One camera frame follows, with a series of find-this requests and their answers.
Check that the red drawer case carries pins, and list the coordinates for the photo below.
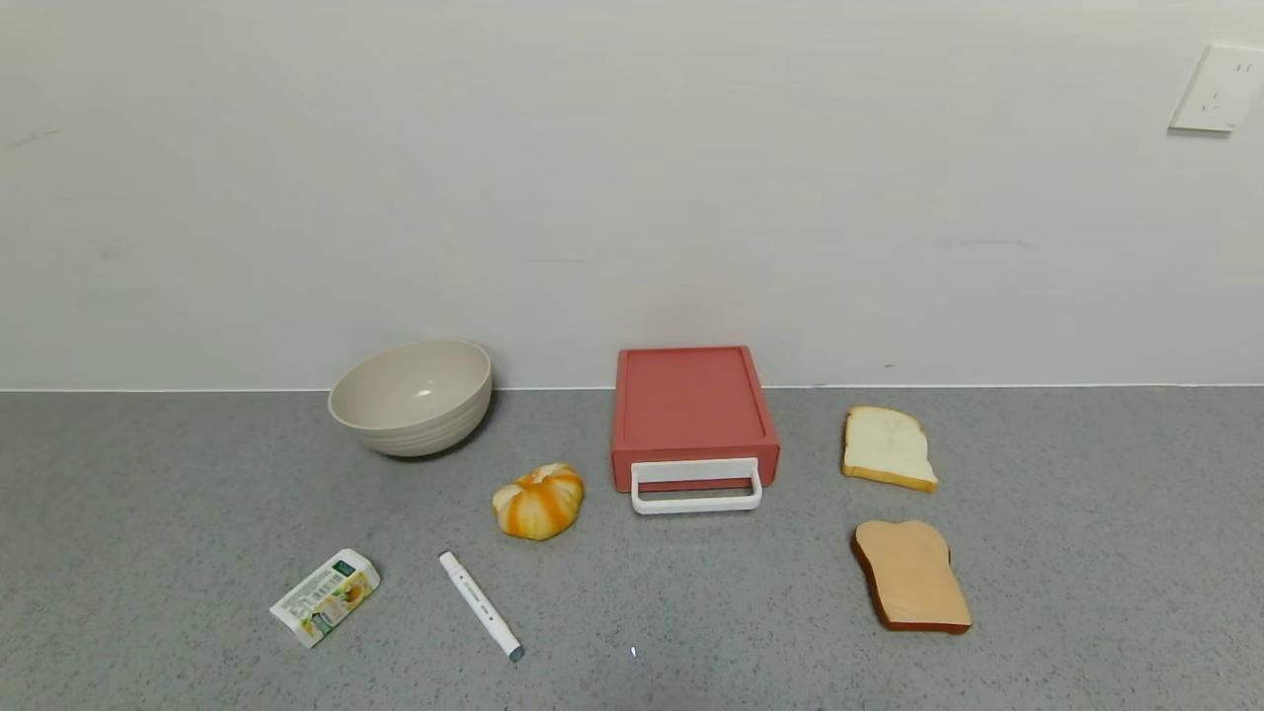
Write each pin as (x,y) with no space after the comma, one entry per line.
(691,395)

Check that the white wall socket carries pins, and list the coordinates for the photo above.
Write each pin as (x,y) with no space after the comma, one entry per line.
(1220,89)

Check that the brown toast slice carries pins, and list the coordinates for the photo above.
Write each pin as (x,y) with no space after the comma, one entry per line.
(913,578)

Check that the small printed carton pack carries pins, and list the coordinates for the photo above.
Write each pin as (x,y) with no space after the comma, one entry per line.
(326,597)

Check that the orange striped bread bun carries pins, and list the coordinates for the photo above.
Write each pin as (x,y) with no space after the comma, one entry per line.
(538,504)

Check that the white bread slice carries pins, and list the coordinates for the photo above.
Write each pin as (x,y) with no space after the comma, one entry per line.
(887,449)

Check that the white marker pen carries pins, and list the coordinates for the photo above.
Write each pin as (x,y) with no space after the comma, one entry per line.
(479,604)

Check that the beige ribbed bowl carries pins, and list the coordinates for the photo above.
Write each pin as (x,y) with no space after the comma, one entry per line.
(410,400)

